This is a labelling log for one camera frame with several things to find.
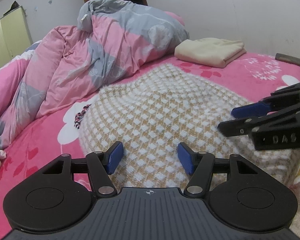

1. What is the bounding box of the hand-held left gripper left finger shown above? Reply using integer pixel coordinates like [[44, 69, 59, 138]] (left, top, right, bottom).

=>
[[42, 141, 126, 198]]

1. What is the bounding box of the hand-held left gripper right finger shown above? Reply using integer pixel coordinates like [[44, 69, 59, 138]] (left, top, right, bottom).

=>
[[177, 142, 258, 198]]

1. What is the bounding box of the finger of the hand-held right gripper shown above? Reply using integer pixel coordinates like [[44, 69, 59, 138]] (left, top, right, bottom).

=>
[[231, 79, 300, 120], [218, 100, 300, 138]]

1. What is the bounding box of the beige white checked knit jacket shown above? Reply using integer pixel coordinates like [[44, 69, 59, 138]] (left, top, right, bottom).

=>
[[77, 64, 300, 188]]

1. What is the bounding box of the folded cream garment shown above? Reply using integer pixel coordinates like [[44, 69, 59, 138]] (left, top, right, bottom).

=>
[[174, 38, 248, 69]]

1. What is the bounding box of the pink grey floral quilt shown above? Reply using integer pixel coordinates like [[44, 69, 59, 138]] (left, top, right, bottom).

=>
[[0, 0, 191, 151]]

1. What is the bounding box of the yellow-green wardrobe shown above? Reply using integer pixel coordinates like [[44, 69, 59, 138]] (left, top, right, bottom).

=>
[[0, 5, 34, 76]]

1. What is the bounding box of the dark bag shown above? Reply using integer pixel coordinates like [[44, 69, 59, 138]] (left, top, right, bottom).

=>
[[2, 1, 23, 16]]

